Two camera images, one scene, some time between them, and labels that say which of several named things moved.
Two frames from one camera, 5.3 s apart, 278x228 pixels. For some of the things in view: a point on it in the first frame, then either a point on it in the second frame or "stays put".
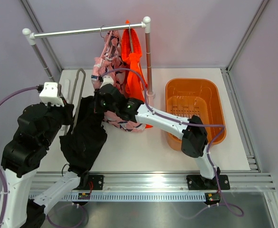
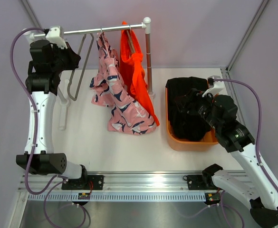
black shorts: [87, 133] to [184, 125]
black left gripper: [67, 109] to [71, 54]
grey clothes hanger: [78, 75] to [75, 98]
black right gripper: [97, 108] to [194, 97]
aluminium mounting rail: [163, 181] stays put
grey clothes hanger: [130, 39] stays put
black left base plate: [94, 182] stays put
